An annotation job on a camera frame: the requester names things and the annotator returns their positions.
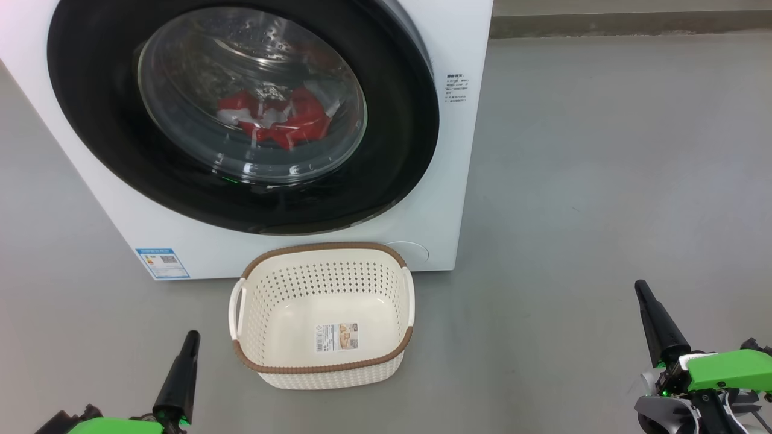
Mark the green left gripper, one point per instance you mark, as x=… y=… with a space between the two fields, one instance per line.
x=114 y=427

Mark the red and white garment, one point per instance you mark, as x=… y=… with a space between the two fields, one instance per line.
x=301 y=120

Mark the white front-load washing machine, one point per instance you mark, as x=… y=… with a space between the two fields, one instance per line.
x=449 y=181

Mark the paper product label sticker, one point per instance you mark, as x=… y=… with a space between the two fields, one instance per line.
x=338 y=337

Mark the stainless steel washing machine drum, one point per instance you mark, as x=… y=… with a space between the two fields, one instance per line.
x=241 y=54

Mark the cream perforated basket brown rim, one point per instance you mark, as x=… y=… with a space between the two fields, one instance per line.
x=289 y=301

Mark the round white filter cover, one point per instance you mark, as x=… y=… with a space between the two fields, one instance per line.
x=416 y=252

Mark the blue energy label sticker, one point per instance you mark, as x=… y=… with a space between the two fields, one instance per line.
x=163 y=263

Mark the grey raised floor ledge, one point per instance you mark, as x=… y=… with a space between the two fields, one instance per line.
x=603 y=25

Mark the white grey wrist camera mount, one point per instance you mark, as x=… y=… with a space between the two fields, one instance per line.
x=663 y=416

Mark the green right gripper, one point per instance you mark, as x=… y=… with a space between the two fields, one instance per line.
x=730 y=371

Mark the small printed text sticker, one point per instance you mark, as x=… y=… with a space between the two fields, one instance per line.
x=457 y=89

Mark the washing machine door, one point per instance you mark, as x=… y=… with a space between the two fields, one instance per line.
x=90 y=120

